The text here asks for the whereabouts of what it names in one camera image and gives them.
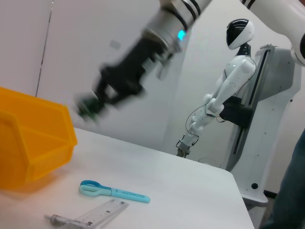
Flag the green plastic wrapper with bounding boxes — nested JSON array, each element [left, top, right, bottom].
[[73, 94, 106, 123]]

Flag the yellow plastic bin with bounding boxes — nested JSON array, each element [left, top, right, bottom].
[[0, 87, 78, 190]]

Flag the blue teal scissors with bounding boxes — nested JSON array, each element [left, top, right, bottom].
[[78, 180, 151, 204]]

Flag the clear plastic ruler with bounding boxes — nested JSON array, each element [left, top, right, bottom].
[[61, 199, 130, 229]]

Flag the silver white ballpoint pen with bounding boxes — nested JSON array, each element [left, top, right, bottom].
[[44, 214, 94, 229]]

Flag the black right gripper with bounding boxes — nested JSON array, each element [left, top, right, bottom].
[[93, 35, 173, 112]]

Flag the person leg in jeans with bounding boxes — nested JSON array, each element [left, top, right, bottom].
[[259, 128, 305, 229]]

